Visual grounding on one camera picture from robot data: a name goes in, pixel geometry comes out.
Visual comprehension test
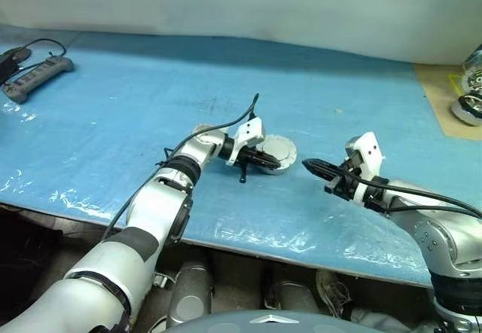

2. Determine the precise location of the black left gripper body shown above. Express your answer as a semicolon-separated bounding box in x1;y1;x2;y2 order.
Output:
239;145;265;166

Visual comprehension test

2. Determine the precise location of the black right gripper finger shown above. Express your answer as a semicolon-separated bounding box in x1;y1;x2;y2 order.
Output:
302;157;343;173
307;166;340;184

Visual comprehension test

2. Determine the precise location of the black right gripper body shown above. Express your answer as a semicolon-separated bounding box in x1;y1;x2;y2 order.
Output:
322;154;365;202

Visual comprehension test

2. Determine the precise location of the round silver metal disc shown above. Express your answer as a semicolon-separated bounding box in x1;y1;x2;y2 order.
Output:
261;133;298;169

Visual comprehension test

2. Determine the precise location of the grey round electronic component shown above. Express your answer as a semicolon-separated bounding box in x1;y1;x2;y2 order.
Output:
451;91;482;127

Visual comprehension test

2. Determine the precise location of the blue table mat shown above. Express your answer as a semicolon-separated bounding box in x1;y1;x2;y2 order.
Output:
0;23;482;288

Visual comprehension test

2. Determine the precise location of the white sneaker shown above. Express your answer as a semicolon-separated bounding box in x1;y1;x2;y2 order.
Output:
349;305;412;333
315;270;355;317

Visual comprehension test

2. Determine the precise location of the brown board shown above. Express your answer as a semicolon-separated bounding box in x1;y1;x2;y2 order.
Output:
413;63;482;142

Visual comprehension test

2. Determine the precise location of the grey rounded robot leg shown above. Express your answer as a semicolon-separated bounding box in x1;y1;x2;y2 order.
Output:
264;279;322;315
165;260;214;328

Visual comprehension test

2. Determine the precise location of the grey robot torso with logo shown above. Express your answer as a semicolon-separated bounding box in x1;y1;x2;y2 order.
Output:
160;307;380;333

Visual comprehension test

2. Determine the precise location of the grey power strip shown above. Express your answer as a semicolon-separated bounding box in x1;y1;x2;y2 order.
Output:
2;56;75;105

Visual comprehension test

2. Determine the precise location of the black plug adapter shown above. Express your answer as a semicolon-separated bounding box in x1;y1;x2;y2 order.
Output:
0;47;33;82

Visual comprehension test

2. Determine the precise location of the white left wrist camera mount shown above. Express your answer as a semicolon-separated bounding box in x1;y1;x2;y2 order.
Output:
224;117;266;167

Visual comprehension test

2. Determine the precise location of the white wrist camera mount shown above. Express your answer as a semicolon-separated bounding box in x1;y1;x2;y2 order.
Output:
224;117;266;167
348;131;386;184

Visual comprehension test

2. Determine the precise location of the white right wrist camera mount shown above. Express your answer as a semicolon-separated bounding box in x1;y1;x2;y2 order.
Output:
348;131;386;184

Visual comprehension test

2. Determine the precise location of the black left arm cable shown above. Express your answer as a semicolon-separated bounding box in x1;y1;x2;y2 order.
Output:
100;92;261;242

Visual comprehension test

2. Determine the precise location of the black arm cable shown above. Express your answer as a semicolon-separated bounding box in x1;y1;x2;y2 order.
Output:
100;92;261;242
348;169;482;220

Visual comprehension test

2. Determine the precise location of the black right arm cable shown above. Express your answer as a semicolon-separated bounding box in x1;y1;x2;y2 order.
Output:
348;169;482;220

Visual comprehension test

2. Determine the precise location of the black power strip cable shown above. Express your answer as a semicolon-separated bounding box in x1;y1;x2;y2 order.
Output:
0;38;68;85

